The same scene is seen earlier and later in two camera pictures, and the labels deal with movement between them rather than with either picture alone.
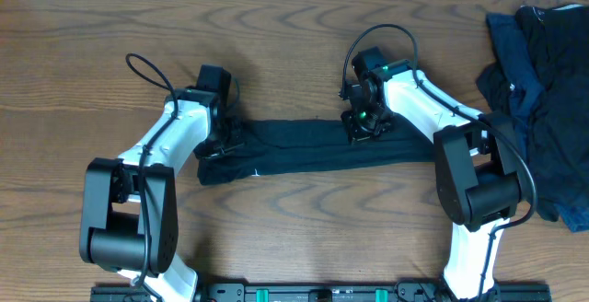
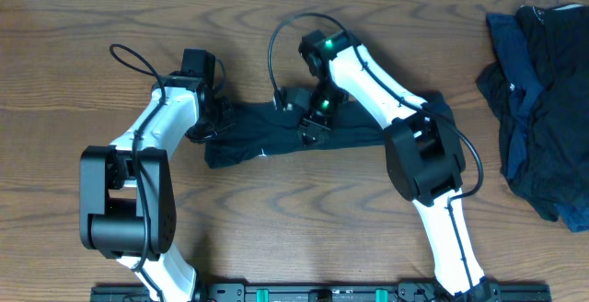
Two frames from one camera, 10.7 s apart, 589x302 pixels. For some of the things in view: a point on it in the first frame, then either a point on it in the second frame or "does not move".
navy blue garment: x=525 y=84 does not move
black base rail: x=328 y=293 does not move
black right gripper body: x=363 y=127 → x=311 y=127
